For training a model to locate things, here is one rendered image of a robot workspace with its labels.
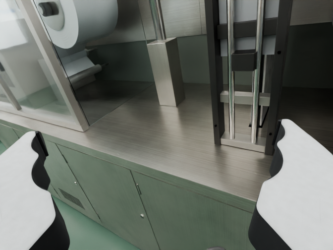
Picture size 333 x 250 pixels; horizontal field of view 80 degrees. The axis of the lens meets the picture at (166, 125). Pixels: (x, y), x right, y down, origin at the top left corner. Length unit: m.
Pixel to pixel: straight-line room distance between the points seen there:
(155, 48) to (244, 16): 0.41
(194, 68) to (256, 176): 0.69
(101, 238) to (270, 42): 1.52
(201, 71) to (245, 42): 0.57
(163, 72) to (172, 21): 0.32
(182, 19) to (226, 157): 0.70
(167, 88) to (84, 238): 1.25
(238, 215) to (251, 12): 0.49
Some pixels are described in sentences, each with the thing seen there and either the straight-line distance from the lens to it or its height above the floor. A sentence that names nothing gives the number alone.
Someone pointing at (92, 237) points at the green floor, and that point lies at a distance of 1.70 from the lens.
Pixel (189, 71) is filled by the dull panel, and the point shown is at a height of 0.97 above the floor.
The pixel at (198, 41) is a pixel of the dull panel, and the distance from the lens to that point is 1.04.
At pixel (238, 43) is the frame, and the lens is 0.53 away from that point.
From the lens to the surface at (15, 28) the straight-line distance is 0.95.
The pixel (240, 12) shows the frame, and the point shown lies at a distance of 0.52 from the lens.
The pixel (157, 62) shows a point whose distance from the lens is 0.85.
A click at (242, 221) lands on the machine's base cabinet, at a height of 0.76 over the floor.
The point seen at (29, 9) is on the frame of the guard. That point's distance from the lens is 0.82.
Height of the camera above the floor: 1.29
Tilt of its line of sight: 31 degrees down
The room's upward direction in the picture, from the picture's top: 12 degrees counter-clockwise
